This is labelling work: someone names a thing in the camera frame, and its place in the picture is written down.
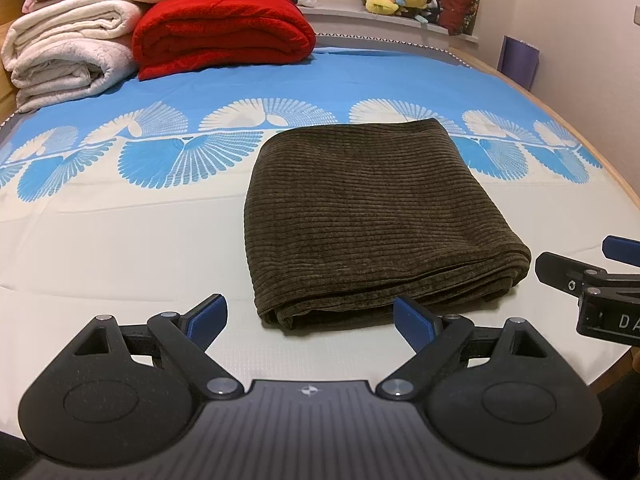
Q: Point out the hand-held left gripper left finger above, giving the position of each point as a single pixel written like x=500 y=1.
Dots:
x=207 y=317

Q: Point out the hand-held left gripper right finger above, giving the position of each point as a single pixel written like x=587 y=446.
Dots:
x=412 y=322

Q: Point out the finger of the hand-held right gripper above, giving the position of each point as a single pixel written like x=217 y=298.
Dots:
x=557 y=270
x=622 y=249

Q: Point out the blue white patterned bed sheet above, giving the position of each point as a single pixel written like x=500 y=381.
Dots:
x=125 y=220

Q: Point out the purple rolled mat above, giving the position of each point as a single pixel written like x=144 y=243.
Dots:
x=520 y=62

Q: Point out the white fluffy folded blanket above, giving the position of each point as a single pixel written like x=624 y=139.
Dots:
x=65 y=72

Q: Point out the red patterned cushion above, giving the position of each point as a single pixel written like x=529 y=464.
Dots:
x=460 y=2

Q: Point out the red folded blanket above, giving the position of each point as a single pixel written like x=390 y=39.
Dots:
x=225 y=30

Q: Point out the black white striped toy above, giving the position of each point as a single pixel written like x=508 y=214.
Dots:
x=434 y=7

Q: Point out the white window sill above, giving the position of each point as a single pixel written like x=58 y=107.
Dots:
x=350 y=17

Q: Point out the lime yellow plush toy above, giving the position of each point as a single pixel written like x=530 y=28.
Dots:
x=381 y=6

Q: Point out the cream folded blanket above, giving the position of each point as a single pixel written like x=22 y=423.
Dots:
x=65 y=22

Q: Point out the white wall switch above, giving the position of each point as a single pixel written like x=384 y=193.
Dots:
x=636 y=17

